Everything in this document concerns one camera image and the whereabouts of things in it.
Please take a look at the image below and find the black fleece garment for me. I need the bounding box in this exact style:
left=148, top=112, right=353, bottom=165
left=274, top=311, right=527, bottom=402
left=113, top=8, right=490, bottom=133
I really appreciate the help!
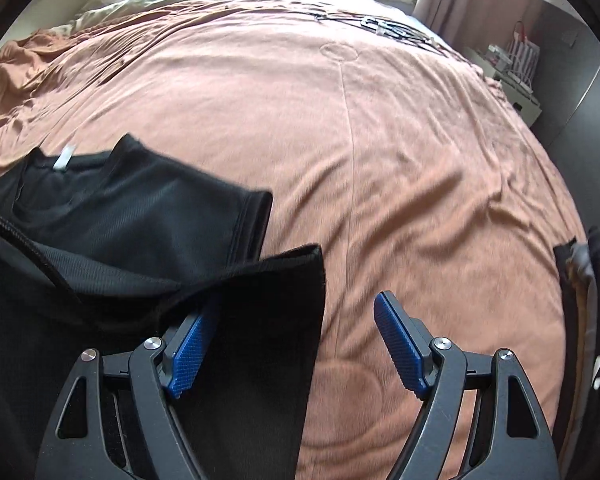
left=0, top=205, right=327, bottom=480

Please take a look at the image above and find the orange blanket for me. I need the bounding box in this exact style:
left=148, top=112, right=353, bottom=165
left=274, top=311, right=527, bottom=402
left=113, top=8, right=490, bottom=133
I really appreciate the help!
left=0, top=0, right=588, bottom=480

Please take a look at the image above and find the black ribbed t-shirt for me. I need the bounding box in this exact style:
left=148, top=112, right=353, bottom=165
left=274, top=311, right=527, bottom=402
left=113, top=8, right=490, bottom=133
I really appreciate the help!
left=0, top=132, right=274, bottom=311

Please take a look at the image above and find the pile of dark clothes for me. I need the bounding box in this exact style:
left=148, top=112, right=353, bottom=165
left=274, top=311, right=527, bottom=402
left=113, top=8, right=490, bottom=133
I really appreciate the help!
left=552, top=227, right=600, bottom=411

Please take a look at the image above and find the cream nightstand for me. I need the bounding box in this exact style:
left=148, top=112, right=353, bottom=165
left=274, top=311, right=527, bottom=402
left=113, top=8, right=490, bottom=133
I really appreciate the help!
left=462, top=45, right=543, bottom=128

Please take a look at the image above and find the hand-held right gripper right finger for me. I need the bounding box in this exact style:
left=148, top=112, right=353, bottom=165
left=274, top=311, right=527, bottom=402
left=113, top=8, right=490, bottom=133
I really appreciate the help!
left=374, top=291, right=563, bottom=480

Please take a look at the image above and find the striped paper bag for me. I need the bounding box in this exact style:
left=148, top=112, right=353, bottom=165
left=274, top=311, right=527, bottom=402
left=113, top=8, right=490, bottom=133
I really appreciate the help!
left=510, top=20, right=541, bottom=93

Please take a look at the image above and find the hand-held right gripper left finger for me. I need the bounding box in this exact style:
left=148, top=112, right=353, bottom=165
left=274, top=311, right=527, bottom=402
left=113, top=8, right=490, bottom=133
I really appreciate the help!
left=34, top=305, right=221, bottom=480

